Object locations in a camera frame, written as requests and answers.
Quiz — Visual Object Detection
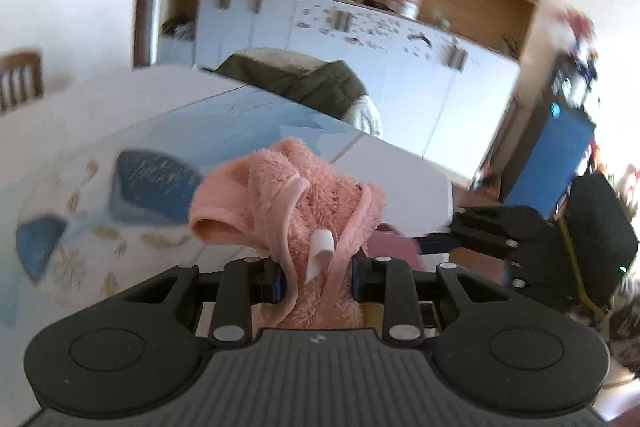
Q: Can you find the pink fluffy garment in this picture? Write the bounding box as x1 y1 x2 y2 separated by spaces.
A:
189 138 385 329

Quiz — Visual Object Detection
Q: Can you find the white wood wall cabinet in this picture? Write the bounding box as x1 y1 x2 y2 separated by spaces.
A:
158 0 538 179

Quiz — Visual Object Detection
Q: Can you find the brown wooden chair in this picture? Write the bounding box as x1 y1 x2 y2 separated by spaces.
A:
0 50 44 115

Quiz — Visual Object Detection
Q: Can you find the olive green cushioned chair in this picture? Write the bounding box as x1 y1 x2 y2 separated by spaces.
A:
215 48 383 138

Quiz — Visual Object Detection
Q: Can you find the blue box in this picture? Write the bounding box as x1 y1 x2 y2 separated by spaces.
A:
500 100 596 217

